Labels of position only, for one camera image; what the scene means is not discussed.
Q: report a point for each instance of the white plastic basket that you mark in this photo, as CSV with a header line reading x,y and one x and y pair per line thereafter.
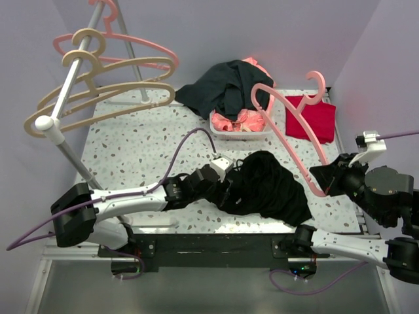
x,y
244,135

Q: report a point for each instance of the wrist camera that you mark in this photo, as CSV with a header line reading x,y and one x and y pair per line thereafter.
x,y
369,146
221,166

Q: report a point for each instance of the pink garment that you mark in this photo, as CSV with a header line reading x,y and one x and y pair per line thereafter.
x,y
247,120

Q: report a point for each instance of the black shorts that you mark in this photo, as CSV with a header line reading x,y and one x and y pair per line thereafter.
x,y
259,184

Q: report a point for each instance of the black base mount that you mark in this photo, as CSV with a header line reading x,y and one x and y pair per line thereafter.
x,y
272,251

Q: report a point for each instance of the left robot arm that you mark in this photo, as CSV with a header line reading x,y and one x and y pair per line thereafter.
x,y
85,214

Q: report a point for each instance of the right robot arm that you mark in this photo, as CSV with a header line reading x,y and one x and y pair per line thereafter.
x,y
383,194

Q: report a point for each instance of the dark teal garment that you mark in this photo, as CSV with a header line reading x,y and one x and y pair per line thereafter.
x,y
225,88

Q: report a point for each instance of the metal clothes rack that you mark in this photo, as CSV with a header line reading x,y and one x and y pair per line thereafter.
x,y
47,120

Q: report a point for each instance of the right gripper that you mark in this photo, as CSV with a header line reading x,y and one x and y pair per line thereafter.
x,y
327,175

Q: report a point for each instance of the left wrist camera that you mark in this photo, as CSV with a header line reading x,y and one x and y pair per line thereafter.
x,y
221,166

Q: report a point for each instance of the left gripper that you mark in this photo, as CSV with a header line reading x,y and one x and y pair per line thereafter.
x,y
218,196

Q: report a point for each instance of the lower beige hanger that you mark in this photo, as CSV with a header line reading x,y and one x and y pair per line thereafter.
x,y
94,94

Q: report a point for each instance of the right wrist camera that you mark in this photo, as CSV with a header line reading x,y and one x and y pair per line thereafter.
x,y
369,146

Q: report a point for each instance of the red folded cloth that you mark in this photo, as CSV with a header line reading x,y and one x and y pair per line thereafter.
x,y
321,119

